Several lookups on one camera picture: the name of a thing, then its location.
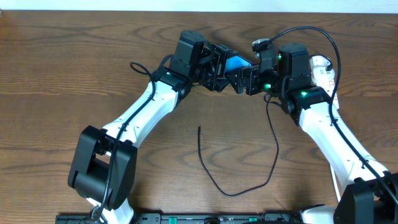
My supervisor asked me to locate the blue Galaxy smartphone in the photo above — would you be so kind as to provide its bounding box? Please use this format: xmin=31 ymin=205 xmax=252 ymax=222
xmin=224 ymin=55 xmax=252 ymax=73

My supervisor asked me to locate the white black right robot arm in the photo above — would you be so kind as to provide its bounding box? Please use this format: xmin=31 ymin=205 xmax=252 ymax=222
xmin=224 ymin=44 xmax=397 ymax=223

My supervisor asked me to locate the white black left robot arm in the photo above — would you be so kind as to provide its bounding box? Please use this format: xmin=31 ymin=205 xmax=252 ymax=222
xmin=68 ymin=43 xmax=229 ymax=223

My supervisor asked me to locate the white USB charger adapter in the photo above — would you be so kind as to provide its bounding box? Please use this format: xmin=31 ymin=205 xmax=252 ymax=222
xmin=310 ymin=55 xmax=335 ymax=85

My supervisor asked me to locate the white power strip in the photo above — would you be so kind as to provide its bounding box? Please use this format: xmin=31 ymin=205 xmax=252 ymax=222
xmin=309 ymin=55 xmax=340 ymax=110

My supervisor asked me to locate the white power strip cord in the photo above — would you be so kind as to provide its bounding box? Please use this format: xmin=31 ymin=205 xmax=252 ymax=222
xmin=329 ymin=164 xmax=342 ymax=203

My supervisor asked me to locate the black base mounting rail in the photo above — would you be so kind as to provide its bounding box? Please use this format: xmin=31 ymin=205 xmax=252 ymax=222
xmin=55 ymin=212 xmax=305 ymax=224

